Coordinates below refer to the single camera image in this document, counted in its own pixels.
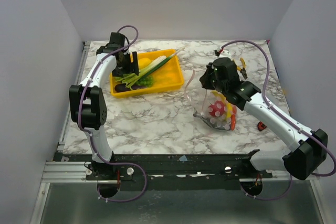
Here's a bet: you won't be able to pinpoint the purple toy eggplant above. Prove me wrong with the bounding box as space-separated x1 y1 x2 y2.
114 83 146 92

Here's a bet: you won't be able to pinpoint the clear zip top bag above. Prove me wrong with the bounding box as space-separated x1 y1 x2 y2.
184 69 237 131

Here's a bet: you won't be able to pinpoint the green toy grapes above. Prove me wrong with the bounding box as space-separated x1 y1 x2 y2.
136 75 154 88

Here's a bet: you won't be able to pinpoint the red toy apple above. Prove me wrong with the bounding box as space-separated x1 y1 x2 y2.
208 101 226 118

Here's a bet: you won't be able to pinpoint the yellow toy bananas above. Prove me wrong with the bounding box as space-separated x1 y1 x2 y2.
212 91 236 121

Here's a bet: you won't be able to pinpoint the grey toy fish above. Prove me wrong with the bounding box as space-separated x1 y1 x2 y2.
193 112 231 131

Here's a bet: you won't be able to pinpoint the red toy chili pepper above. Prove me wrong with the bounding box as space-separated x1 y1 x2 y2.
230 114 236 131

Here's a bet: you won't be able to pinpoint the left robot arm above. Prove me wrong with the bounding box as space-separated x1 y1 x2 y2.
69 30 139 179

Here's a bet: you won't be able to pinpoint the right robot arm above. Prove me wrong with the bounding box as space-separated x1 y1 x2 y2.
200 57 328 180

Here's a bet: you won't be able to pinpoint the green toy celery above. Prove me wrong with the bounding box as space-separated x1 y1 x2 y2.
114 55 167 90

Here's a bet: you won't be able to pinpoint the yellow toy lemon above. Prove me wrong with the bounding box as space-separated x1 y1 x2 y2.
138 58 152 70

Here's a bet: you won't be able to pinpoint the toy green onion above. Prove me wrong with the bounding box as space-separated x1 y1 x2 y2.
141 47 185 78

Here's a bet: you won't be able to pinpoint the yellow plastic bin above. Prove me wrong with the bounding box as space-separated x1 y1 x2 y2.
110 49 184 98

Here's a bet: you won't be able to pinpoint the red black small tool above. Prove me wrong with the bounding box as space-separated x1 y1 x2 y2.
257 122 267 131

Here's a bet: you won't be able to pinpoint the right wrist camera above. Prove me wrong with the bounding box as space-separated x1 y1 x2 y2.
214 49 232 59

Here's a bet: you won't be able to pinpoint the yellow handled pliers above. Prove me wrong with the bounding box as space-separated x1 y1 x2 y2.
237 58 248 80

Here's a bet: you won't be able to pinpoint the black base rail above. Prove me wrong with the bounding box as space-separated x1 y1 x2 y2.
63 153 272 191

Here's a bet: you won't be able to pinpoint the aluminium frame rail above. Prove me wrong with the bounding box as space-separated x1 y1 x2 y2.
30 41 91 223

